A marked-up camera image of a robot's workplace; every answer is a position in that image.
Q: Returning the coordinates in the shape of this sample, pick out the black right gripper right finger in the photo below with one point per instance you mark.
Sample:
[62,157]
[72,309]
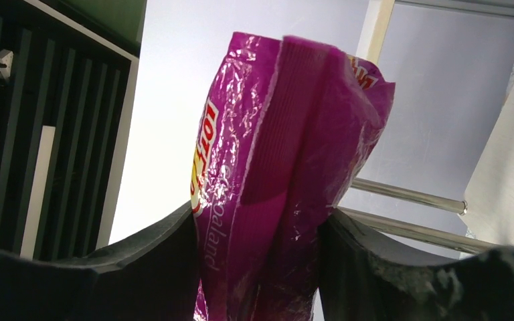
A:
[365,275]

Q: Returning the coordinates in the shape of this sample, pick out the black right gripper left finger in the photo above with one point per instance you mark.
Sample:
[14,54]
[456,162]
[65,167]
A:
[150,275]

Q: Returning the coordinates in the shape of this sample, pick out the white two-tier shelf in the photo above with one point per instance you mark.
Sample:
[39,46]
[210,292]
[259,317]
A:
[451,133]

